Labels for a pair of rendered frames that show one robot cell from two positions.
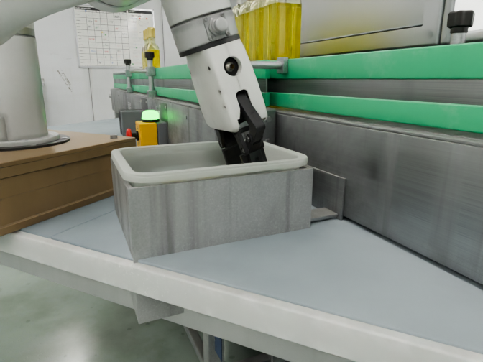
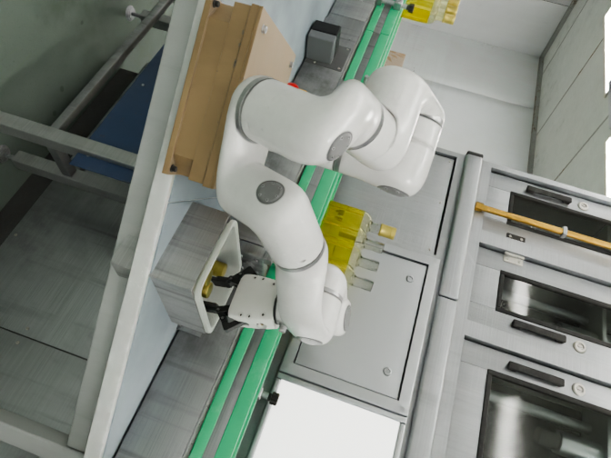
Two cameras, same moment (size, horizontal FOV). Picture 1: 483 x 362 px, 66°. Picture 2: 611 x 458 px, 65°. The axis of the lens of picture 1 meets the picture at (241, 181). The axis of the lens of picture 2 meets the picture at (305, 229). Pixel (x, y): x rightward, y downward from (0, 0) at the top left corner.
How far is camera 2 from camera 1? 0.74 m
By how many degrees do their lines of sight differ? 35
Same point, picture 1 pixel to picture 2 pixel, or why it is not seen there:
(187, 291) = (131, 312)
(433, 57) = (245, 403)
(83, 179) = not seen: hidden behind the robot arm
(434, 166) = (193, 400)
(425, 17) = (296, 365)
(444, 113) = (218, 404)
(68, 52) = not seen: outside the picture
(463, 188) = (179, 413)
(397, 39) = (293, 343)
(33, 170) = not seen: hidden behind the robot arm
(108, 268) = (145, 257)
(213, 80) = (256, 313)
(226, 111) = (238, 314)
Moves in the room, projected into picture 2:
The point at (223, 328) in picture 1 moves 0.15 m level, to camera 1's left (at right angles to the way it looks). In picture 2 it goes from (109, 300) to (105, 236)
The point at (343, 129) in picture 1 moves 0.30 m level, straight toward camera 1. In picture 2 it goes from (228, 342) to (163, 434)
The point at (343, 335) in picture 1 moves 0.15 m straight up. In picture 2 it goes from (112, 388) to (188, 417)
